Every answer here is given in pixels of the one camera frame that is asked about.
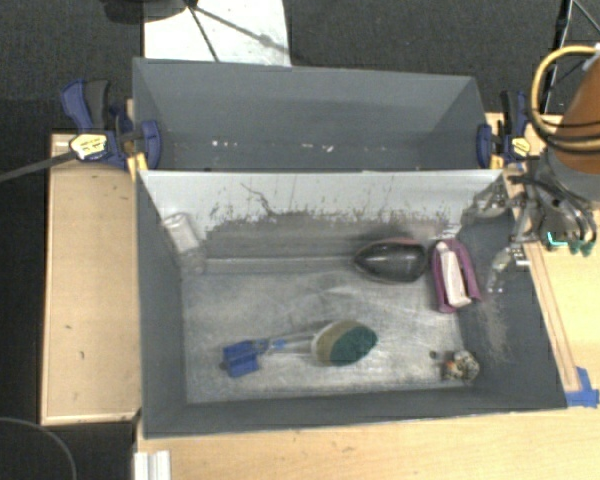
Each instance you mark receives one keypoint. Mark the pale wood flat board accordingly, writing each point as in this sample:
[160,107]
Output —
[92,293]

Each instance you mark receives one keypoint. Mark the black oval brush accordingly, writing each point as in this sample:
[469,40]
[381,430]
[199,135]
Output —
[392,262]

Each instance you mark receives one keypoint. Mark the small mottled grey lump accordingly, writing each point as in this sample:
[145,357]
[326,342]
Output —
[461,365]

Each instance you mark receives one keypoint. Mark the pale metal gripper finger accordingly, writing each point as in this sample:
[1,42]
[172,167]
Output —
[487,200]
[500,268]

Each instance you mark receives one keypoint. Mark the clear plastic cup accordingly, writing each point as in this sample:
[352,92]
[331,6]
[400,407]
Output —
[182,238]

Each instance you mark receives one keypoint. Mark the grey metal bin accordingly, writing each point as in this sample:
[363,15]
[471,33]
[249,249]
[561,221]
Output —
[305,298]

